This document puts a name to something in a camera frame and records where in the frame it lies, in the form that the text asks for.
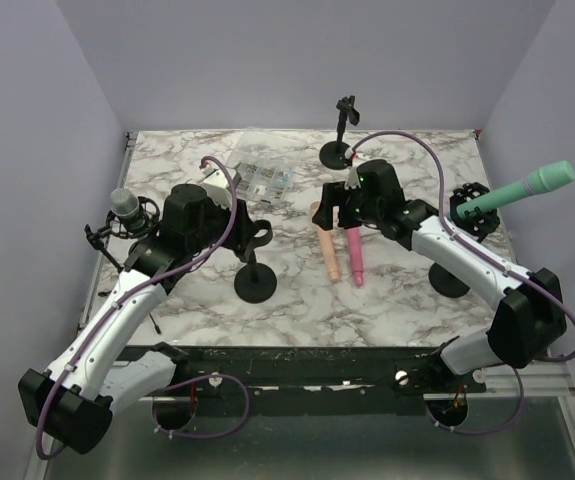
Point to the silver condenser microphone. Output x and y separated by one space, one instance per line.
128 210

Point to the pink microphone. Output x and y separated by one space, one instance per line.
354 248

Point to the beige microphone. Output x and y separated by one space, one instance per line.
328 253

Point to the black desk mic stand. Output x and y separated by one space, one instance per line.
332 153
256 282

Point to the clear plastic parts box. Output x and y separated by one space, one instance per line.
265 161

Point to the black shock mount stand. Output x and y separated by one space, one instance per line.
476 223
112 228

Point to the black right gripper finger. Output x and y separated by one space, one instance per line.
330 198
344 219

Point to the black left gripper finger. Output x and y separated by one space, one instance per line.
255 229
246 253

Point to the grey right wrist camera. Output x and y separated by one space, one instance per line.
353 180

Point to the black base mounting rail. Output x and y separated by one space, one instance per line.
221 382

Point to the teal microphone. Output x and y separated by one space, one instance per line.
543 180

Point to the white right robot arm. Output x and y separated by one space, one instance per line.
528 305

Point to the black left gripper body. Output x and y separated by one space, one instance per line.
216 219

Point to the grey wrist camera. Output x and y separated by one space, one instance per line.
217 188
353 180

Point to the black right shock mount stand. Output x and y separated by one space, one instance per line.
476 223

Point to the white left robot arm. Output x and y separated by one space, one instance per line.
74 399

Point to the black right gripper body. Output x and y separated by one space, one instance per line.
364 210

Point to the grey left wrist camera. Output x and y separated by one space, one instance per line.
217 188

